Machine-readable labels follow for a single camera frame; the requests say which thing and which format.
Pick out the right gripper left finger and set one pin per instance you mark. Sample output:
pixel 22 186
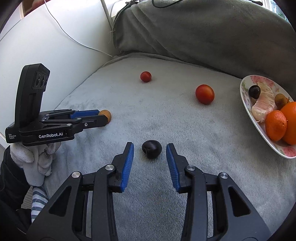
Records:
pixel 82 208

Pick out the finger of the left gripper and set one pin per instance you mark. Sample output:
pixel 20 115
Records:
pixel 85 122
pixel 85 113

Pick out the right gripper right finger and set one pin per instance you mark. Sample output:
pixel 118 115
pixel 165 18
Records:
pixel 216 207

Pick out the brown longan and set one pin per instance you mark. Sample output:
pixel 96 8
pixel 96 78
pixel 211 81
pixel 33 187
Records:
pixel 281 100
pixel 107 114

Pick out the dark grape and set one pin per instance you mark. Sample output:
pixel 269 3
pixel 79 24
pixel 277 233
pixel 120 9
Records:
pixel 151 149
pixel 254 91

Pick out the striped sleeve forearm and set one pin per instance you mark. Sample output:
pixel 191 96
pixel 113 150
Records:
pixel 34 201

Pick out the left white gloved hand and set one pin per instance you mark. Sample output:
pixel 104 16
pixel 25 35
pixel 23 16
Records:
pixel 36 161

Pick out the grey seat cover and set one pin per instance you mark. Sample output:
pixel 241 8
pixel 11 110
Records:
pixel 216 137

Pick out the small cherry tomato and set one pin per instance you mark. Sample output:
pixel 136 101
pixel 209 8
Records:
pixel 145 76

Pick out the floral white plate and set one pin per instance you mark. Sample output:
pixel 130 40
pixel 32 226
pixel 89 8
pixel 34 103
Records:
pixel 280 147

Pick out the front small mandarin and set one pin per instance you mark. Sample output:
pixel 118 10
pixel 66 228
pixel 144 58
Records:
pixel 275 125

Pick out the large cherry tomato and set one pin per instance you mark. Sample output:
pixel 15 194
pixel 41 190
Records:
pixel 205 94

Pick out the peeled pomelo segment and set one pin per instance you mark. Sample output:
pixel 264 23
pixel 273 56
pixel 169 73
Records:
pixel 265 103

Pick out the large orange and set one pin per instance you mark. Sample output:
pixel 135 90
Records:
pixel 289 111

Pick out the grey sofa back cushion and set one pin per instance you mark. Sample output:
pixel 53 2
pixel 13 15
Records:
pixel 239 38

